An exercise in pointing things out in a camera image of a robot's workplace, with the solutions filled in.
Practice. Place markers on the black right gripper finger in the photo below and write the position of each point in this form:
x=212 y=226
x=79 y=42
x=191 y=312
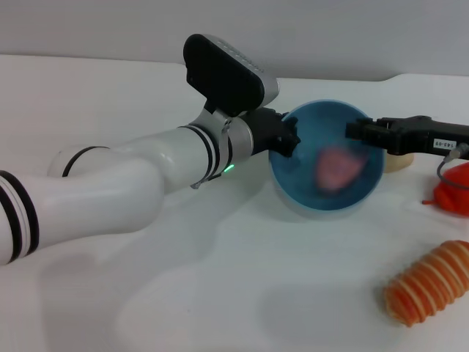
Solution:
x=366 y=130

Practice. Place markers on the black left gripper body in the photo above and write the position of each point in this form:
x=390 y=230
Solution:
x=265 y=130

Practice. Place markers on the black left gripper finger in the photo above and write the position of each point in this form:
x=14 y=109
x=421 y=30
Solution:
x=290 y=141

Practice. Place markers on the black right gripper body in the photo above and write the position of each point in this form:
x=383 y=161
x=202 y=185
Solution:
x=414 y=135

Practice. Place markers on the blue bowl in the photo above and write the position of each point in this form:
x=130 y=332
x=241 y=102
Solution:
x=304 y=187

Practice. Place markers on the pink toy peach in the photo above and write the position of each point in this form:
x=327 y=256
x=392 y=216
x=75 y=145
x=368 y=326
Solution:
x=339 y=170

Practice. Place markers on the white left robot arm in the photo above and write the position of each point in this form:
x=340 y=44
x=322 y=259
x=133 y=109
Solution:
x=110 y=187

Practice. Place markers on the beige toy potato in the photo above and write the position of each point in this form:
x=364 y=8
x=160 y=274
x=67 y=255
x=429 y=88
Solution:
x=397 y=163

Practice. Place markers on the red toy pepper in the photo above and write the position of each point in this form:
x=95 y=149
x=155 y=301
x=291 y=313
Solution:
x=454 y=199

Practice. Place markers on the orange striped toy shrimp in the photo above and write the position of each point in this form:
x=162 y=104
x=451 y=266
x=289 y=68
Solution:
x=425 y=289

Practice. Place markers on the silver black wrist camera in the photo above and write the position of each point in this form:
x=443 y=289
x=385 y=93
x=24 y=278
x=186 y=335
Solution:
x=227 y=77

